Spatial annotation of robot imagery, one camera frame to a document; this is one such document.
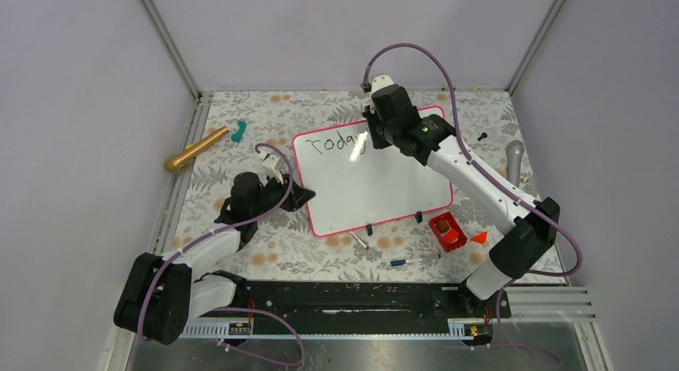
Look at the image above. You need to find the brown block in box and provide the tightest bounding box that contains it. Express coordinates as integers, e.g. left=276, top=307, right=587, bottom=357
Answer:
left=436, top=220, right=450, bottom=235

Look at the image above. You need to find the teal plastic piece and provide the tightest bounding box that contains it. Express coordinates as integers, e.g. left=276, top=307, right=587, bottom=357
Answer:
left=231, top=120, right=247, bottom=143

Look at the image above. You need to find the red prism block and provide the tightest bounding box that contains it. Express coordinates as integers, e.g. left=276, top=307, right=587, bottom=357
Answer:
left=471, top=231, right=488, bottom=245

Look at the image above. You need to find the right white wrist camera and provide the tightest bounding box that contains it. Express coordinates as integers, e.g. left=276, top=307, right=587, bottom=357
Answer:
left=360, top=75, right=395, bottom=95

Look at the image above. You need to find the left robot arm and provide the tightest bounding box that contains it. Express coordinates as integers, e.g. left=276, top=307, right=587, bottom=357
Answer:
left=113, top=172, right=316, bottom=345

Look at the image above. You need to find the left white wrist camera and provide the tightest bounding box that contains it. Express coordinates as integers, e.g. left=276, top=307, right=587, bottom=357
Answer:
left=258, top=151, right=286, bottom=184

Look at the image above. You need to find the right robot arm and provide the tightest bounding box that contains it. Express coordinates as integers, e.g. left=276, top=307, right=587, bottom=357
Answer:
left=361, top=75, right=560, bottom=317

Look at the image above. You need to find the red cap marker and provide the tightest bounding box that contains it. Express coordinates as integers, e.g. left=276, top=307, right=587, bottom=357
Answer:
left=349, top=231, right=370, bottom=250

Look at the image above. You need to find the pink framed whiteboard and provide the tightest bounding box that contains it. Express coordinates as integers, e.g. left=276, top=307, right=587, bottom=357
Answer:
left=292, top=120, right=453, bottom=237

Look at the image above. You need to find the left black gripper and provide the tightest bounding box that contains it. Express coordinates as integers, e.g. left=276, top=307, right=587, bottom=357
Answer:
left=251, top=170, right=315, bottom=218

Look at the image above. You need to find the floral patterned mat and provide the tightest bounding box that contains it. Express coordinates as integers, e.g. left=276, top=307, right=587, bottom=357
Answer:
left=163, top=90, right=569, bottom=284

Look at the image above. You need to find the blue cap marker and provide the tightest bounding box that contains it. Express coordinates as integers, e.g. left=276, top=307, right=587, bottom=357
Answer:
left=389, top=254, right=441, bottom=267

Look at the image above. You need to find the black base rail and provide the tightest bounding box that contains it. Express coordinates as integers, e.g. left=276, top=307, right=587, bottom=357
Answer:
left=204, top=280, right=512, bottom=337

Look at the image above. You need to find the silver microphone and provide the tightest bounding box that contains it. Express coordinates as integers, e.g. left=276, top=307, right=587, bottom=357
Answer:
left=505, top=140, right=524, bottom=187

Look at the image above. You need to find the gold microphone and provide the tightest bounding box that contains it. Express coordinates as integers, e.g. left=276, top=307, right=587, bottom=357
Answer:
left=163, top=127, right=228, bottom=172

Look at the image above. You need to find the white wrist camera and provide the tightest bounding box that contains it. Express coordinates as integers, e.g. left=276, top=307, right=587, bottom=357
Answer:
left=360, top=75, right=395, bottom=95
left=258, top=151, right=286, bottom=184

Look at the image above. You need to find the red plastic box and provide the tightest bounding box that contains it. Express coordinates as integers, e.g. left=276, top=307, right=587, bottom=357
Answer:
left=428, top=212, right=468, bottom=252

